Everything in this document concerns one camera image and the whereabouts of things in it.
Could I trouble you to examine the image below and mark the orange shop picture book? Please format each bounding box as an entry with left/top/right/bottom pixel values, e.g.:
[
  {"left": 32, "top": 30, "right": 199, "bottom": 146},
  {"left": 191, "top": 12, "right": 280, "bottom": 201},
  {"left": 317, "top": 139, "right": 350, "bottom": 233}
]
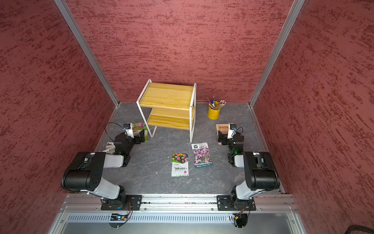
[{"left": 216, "top": 124, "right": 229, "bottom": 140}]

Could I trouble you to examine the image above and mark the green white seed bag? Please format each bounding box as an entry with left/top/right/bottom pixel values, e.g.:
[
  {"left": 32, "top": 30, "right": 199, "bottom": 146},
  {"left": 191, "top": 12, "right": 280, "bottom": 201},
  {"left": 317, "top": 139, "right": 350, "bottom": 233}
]
[{"left": 132, "top": 122, "right": 148, "bottom": 142}]

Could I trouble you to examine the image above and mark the pink flower seed bag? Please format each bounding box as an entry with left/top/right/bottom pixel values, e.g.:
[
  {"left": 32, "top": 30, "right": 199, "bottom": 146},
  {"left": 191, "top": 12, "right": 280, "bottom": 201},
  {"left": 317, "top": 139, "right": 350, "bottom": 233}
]
[{"left": 191, "top": 142, "right": 213, "bottom": 168}]

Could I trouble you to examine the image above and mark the white sunflower seed bag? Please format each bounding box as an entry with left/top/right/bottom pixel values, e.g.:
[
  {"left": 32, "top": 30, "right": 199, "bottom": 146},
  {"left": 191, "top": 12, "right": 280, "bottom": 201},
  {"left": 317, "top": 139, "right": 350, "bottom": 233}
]
[{"left": 171, "top": 153, "right": 189, "bottom": 177}]

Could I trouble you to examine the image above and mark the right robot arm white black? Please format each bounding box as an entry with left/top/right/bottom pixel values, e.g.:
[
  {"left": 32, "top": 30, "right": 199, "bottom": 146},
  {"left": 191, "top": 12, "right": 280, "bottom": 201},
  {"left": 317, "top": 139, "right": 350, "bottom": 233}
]
[{"left": 218, "top": 131, "right": 281, "bottom": 207}]

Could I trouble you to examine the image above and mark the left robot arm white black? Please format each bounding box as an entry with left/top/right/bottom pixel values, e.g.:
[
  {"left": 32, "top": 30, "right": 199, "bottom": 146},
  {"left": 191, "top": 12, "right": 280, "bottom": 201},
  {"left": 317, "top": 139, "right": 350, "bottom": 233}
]
[{"left": 61, "top": 130, "right": 145, "bottom": 210}]

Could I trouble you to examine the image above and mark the yellow metal pencil cup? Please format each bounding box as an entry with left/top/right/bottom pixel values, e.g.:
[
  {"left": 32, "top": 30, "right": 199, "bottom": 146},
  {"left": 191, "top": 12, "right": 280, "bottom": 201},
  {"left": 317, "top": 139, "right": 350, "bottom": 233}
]
[{"left": 207, "top": 103, "right": 221, "bottom": 120}]

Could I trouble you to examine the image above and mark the white stapler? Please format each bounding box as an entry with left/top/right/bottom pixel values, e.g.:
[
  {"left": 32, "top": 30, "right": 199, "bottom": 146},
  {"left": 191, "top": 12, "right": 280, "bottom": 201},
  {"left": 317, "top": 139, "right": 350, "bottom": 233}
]
[{"left": 103, "top": 142, "right": 116, "bottom": 154}]

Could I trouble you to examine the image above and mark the coloured pencils bunch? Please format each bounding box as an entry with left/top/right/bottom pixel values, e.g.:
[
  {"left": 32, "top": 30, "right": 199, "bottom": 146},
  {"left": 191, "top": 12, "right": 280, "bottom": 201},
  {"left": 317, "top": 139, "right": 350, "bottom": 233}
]
[{"left": 208, "top": 97, "right": 227, "bottom": 110}]

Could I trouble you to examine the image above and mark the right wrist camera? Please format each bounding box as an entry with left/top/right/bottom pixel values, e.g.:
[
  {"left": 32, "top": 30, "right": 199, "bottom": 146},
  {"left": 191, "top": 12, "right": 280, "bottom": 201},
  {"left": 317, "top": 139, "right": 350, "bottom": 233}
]
[{"left": 228, "top": 123, "right": 237, "bottom": 139}]

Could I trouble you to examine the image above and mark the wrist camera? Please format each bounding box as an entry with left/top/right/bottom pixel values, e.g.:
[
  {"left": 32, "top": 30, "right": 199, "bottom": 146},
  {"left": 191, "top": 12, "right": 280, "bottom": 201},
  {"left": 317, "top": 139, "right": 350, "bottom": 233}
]
[
  {"left": 123, "top": 123, "right": 134, "bottom": 138},
  {"left": 228, "top": 123, "right": 237, "bottom": 139}
]

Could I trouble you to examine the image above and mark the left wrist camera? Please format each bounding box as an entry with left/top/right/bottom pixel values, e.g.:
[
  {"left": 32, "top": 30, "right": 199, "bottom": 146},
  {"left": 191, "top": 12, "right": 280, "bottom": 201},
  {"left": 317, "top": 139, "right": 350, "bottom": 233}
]
[{"left": 123, "top": 123, "right": 134, "bottom": 138}]

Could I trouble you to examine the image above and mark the wooden shelf white metal frame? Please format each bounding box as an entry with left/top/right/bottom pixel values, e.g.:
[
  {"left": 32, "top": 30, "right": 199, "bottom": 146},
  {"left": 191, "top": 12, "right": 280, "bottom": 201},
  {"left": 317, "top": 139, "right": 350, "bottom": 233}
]
[{"left": 136, "top": 80, "right": 197, "bottom": 142}]

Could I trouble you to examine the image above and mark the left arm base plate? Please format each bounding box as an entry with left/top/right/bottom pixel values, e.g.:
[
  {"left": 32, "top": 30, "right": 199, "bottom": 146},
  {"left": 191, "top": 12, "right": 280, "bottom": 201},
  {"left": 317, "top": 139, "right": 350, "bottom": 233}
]
[{"left": 101, "top": 195, "right": 142, "bottom": 212}]

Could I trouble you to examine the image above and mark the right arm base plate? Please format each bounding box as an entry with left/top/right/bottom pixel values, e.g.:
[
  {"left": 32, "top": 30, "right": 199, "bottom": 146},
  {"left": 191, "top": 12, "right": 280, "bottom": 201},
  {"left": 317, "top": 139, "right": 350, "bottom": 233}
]
[{"left": 216, "top": 195, "right": 256, "bottom": 212}]

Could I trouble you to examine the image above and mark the aluminium rail frame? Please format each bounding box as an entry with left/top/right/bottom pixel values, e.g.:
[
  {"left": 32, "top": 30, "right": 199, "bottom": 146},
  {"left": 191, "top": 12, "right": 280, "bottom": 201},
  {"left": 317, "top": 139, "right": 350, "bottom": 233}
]
[{"left": 49, "top": 194, "right": 306, "bottom": 234}]

